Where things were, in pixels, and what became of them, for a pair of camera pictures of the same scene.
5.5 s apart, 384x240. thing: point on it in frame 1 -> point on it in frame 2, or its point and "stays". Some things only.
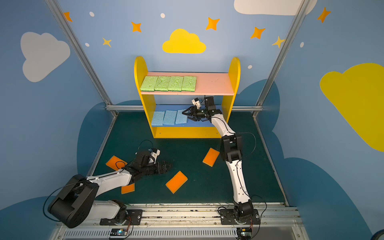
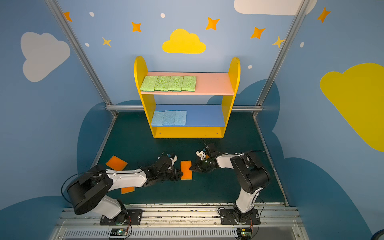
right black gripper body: x=195 y=112 -> x=202 y=166
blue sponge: x=169 y=117 stays
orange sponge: x=176 y=182 -> x=187 y=173
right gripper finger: x=190 y=116 -> x=196 y=168
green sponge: x=175 y=83 stays
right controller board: x=244 y=233 stays
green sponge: x=162 y=83 stays
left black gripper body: x=157 y=168 -> x=169 y=172
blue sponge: x=158 y=118 stays
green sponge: x=189 y=83 stays
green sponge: x=149 y=83 stays
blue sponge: x=180 y=117 stays
